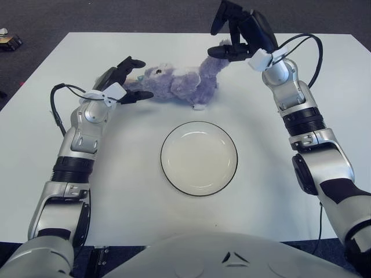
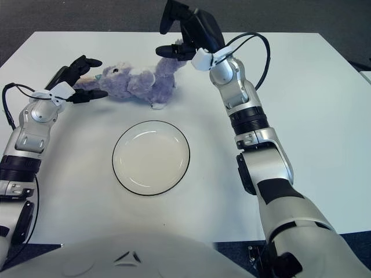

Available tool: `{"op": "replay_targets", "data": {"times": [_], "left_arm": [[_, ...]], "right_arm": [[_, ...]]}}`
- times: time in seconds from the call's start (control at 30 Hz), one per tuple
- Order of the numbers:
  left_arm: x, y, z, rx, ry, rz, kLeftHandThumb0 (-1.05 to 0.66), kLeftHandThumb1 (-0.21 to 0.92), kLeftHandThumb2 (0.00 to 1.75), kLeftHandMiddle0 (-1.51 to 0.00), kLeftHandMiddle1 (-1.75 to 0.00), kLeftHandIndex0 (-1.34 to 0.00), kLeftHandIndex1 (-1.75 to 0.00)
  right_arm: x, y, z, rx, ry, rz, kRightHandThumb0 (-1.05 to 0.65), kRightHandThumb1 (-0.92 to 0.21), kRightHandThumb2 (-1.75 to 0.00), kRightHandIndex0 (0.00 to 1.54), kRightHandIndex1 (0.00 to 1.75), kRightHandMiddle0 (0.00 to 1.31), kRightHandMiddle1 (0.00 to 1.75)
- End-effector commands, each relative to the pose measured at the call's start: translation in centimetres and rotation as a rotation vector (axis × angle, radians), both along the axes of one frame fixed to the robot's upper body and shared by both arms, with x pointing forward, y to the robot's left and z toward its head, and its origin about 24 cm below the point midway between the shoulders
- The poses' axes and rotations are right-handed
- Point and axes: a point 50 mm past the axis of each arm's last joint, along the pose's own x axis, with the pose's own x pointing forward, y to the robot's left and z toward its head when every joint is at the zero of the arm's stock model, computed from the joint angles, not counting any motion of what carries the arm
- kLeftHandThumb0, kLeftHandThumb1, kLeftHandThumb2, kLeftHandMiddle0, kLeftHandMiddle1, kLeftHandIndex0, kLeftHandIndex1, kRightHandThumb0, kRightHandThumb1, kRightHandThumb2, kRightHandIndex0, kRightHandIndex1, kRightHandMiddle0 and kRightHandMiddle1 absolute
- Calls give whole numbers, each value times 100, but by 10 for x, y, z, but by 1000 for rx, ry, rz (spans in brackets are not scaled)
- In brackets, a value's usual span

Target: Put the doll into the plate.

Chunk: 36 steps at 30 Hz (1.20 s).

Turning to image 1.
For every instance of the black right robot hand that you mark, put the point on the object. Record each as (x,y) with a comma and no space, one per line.
(258,29)

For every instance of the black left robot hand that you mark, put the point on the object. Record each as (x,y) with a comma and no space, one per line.
(111,76)

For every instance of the black and gold box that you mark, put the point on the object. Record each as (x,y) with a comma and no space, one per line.
(11,43)

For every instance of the purple plush bunny doll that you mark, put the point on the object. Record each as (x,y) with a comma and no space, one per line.
(185,82)

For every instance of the black metal bracket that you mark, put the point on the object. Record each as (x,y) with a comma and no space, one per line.
(98,262)

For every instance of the white plate with black rim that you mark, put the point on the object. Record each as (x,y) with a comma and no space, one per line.
(199,159)

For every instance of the grey robot torso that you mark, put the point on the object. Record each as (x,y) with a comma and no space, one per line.
(220,257)

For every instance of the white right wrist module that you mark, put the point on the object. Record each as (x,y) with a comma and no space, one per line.
(261,60)

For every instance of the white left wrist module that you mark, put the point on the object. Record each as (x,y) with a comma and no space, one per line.
(116,92)

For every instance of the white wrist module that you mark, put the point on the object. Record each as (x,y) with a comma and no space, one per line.
(116,92)
(261,60)

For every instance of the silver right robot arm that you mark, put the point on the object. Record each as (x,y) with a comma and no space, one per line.
(316,139)

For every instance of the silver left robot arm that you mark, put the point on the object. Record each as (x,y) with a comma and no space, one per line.
(75,144)

